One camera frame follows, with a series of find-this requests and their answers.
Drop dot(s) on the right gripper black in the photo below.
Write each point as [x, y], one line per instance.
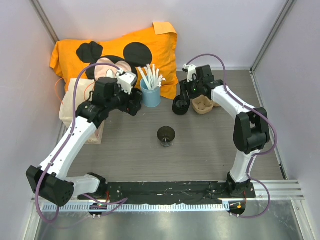
[186, 86]

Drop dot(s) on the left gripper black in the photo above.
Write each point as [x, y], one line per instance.
[132, 108]

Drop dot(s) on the black cup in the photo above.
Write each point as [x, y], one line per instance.
[179, 106]
[166, 136]

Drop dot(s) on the paper takeout bag orange handles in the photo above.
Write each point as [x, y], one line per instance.
[82, 94]

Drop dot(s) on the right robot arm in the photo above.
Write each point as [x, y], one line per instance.
[251, 130]

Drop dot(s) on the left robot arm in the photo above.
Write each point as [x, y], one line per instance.
[49, 180]

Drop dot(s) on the blue cup straw holder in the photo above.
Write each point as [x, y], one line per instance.
[150, 98]

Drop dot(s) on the orange Mickey Mouse pillow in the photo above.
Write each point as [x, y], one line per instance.
[154, 46]

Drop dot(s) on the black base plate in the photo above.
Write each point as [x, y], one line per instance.
[172, 192]

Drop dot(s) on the aluminium rail frame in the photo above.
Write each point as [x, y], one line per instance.
[268, 191]

